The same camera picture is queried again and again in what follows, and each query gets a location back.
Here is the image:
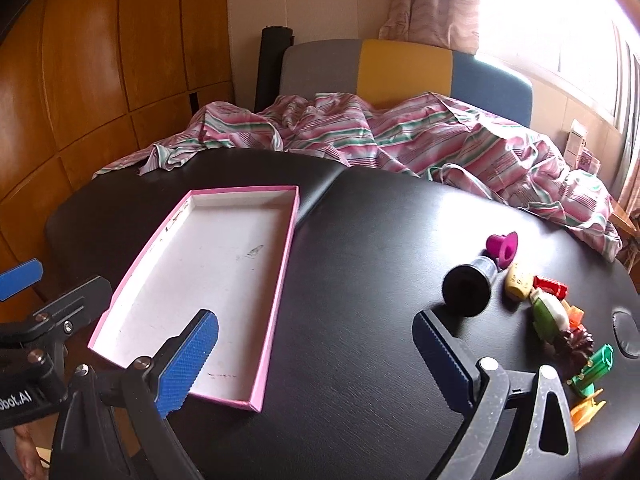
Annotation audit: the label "pink striped blanket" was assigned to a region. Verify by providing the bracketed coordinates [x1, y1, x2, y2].
[92, 91, 624, 262]

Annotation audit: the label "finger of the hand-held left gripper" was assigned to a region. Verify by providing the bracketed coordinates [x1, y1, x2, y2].
[0, 258, 44, 302]
[0, 276, 113, 371]

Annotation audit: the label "pink cardboard box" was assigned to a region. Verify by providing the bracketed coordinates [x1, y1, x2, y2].
[87, 185, 301, 413]

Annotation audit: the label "purple funnel toy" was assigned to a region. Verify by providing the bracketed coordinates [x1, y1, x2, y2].
[485, 231, 520, 269]

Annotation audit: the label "black rolled mat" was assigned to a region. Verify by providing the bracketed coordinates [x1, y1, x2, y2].
[254, 25, 295, 113]

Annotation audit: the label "wooden wardrobe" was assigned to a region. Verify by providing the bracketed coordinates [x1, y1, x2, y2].
[0, 0, 236, 321]

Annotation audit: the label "person's left hand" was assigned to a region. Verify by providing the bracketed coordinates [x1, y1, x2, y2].
[12, 422, 47, 480]

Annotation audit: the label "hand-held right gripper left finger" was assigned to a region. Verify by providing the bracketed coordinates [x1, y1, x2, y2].
[50, 309, 220, 480]

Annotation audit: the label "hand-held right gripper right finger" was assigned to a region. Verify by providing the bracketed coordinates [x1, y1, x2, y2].
[412, 310, 583, 480]

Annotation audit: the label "window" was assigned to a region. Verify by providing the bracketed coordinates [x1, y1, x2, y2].
[477, 0, 640, 136]

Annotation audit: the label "green plastic clip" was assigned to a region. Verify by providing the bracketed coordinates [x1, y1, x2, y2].
[567, 343, 615, 397]

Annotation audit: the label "white box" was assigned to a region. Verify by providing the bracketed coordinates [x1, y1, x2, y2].
[565, 119, 590, 161]

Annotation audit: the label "beige carved oval block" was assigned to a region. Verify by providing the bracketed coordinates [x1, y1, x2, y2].
[504, 262, 534, 301]

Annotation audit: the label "black oval table plug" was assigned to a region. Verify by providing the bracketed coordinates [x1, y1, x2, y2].
[611, 310, 640, 359]

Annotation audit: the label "orange plastic clip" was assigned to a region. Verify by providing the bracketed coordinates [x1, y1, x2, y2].
[570, 387, 606, 432]

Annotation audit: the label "wooden side table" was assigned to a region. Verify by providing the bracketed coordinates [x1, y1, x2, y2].
[609, 199, 640, 237]

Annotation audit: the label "grey yellow blue headboard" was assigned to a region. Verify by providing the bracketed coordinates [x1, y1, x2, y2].
[278, 38, 534, 127]

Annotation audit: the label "pink patterned curtain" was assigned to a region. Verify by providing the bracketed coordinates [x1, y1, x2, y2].
[377, 0, 482, 56]

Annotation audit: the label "green white toy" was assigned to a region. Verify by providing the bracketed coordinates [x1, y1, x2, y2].
[529, 287, 572, 342]

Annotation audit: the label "orange cube blocks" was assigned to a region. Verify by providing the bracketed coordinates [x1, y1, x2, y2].
[562, 299, 586, 328]

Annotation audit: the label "red metal cylinder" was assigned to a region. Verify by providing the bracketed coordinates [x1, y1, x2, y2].
[532, 275, 569, 302]

